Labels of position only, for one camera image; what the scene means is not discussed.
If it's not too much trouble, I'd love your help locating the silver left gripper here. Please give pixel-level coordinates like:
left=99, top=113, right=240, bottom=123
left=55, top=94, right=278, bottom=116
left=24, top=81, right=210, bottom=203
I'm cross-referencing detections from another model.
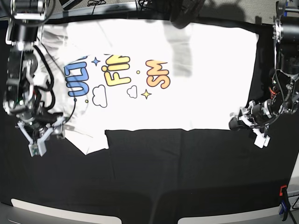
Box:
left=228, top=99, right=280, bottom=147

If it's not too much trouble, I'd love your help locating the blue clamp near right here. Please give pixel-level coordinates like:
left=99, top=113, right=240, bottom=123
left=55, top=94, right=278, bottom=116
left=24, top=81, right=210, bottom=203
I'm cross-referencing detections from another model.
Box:
left=278, top=185, right=292, bottom=221

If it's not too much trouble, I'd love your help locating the white printed t-shirt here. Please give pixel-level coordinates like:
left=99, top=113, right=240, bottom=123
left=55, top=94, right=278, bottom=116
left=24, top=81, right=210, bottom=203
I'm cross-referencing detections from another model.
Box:
left=38, top=19, right=259, bottom=154

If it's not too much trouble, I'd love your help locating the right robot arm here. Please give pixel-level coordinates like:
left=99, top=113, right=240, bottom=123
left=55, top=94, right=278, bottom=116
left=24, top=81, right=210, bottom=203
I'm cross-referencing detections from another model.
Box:
left=0, top=0, right=65, bottom=156

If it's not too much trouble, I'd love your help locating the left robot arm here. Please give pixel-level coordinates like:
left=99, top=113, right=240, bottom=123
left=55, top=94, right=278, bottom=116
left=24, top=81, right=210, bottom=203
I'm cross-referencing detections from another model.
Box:
left=229, top=0, right=299, bottom=148

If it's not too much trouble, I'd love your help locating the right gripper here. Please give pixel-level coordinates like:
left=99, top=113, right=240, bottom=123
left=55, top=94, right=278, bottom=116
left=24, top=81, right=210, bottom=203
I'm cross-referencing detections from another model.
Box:
left=16, top=114, right=66, bottom=157

